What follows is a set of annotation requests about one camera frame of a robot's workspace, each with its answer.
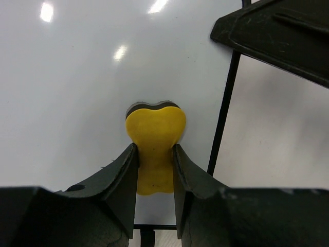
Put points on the yellow bone-shaped eraser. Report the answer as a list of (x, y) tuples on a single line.
[(155, 129)]

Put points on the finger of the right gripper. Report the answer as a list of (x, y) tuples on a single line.
[(290, 35)]

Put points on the small black-framed whiteboard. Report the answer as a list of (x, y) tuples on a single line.
[(71, 69)]

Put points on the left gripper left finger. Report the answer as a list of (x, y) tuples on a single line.
[(98, 211)]

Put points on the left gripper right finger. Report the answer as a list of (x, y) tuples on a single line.
[(208, 213)]

